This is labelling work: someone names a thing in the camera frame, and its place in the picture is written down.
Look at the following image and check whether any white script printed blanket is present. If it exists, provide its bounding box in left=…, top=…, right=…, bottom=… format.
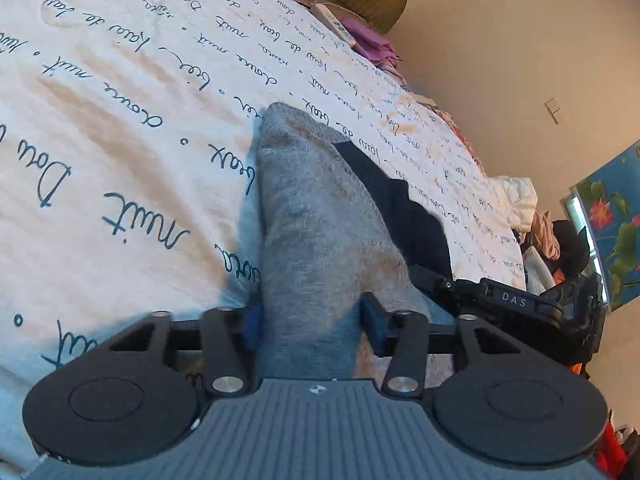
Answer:
left=0, top=0, right=528, bottom=461

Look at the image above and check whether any pile of mixed clothes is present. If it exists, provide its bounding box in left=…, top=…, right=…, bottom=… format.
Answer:
left=492, top=175, right=591, bottom=296

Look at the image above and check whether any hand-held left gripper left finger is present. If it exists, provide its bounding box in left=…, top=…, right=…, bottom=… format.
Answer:
left=106, top=305, right=265, bottom=400

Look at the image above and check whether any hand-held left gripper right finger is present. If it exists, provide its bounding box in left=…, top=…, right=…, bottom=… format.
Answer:
left=360, top=291, right=522, bottom=400

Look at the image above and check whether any blue floral wall poster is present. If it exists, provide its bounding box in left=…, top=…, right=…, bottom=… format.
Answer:
left=570, top=141, right=640, bottom=312

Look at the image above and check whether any purple cloth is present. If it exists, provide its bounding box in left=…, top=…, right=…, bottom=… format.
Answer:
left=340, top=16, right=401, bottom=67

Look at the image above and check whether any orange cloth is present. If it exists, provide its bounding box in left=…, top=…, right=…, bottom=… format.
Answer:
left=595, top=410, right=629, bottom=479

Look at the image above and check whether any grey sock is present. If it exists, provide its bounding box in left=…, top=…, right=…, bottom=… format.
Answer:
left=254, top=102, right=457, bottom=382

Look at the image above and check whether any white remote control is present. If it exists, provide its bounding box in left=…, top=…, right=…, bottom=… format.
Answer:
left=309, top=2, right=357, bottom=46

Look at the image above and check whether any navy sock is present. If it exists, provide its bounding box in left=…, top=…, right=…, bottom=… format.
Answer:
left=333, top=142, right=454, bottom=281

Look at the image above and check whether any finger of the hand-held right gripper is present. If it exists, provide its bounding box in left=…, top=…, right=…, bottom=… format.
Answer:
left=408, top=264, right=488, bottom=317

